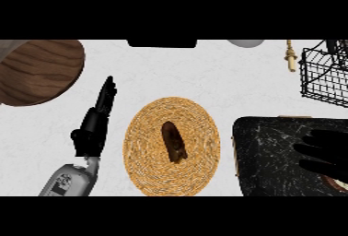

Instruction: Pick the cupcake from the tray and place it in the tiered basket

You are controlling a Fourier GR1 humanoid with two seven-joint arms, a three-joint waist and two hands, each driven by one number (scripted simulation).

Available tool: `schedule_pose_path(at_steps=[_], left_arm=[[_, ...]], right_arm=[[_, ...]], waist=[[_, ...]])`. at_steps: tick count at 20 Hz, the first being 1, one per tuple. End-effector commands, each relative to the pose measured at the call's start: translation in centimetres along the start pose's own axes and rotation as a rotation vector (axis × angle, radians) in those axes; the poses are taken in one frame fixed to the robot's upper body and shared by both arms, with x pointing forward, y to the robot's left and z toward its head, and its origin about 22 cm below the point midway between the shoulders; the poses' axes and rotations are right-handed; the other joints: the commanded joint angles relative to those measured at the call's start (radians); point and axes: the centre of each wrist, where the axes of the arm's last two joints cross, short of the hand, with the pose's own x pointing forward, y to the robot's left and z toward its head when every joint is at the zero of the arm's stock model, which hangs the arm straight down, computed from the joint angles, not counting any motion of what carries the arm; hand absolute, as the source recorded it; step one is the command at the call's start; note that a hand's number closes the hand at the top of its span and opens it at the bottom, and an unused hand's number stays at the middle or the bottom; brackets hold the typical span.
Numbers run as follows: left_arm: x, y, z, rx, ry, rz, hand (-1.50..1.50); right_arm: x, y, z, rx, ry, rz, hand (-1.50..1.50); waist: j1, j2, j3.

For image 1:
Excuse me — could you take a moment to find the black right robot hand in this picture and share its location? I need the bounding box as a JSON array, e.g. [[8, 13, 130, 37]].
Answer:
[[292, 129, 348, 184]]

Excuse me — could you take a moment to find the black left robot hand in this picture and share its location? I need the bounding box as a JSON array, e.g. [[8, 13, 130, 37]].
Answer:
[[70, 76, 118, 159]]

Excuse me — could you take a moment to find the brown cupcake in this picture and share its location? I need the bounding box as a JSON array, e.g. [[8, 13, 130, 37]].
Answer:
[[320, 174, 348, 194]]

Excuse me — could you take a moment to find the black marble tray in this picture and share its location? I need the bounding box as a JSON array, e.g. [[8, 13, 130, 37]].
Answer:
[[232, 115, 348, 197]]

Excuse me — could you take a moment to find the brown chocolate eclair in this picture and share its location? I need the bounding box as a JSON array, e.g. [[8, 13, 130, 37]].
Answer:
[[161, 121, 189, 164]]

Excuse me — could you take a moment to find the round woven wicker placemat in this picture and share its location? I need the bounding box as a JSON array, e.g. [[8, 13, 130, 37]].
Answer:
[[123, 96, 222, 197]]

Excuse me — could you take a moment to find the round brown wooden board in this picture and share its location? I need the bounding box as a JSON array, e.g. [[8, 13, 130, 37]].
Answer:
[[0, 40, 87, 107]]

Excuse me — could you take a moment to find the black appliance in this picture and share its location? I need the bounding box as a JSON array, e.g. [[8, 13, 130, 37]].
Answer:
[[126, 40, 199, 49]]

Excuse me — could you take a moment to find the black wire tiered basket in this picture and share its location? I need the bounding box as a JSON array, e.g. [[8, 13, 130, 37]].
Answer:
[[298, 40, 348, 108]]

